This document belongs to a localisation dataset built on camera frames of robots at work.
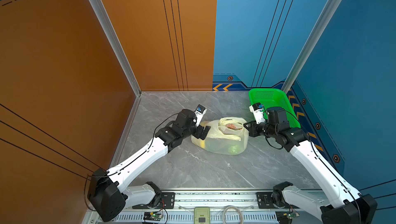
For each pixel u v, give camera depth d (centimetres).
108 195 38
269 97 111
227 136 76
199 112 66
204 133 68
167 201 74
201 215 68
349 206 37
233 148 82
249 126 72
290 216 70
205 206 73
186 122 57
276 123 55
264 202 72
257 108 66
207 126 68
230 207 71
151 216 71
